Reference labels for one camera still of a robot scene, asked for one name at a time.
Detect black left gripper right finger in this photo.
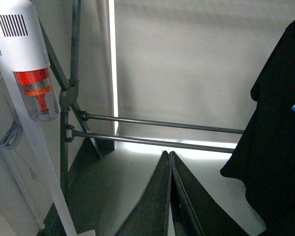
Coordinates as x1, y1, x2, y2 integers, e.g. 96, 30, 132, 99
169, 151, 248, 236

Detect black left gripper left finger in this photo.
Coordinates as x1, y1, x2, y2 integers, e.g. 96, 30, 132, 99
115, 151, 172, 236

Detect black t-shirt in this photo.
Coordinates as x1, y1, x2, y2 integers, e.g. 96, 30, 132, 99
220, 20, 295, 236

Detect white orange stick vacuum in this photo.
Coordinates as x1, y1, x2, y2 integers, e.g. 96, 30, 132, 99
0, 0, 76, 236

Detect grey cable bundle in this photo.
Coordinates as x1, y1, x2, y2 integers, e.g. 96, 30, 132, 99
0, 76, 24, 150

